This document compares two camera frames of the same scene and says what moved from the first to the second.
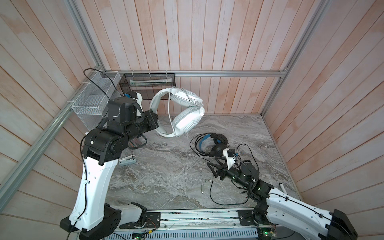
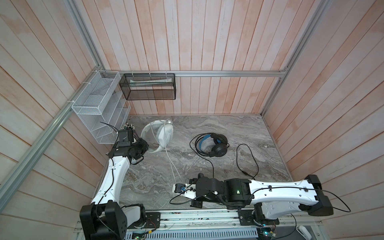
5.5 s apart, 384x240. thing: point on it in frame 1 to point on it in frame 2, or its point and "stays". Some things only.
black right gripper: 221,167 to 196,203
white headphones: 187,117 to 164,134
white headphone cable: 202,186 to 167,152
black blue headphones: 221,143 stays
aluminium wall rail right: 323,7 stays
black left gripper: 153,118 to 145,145
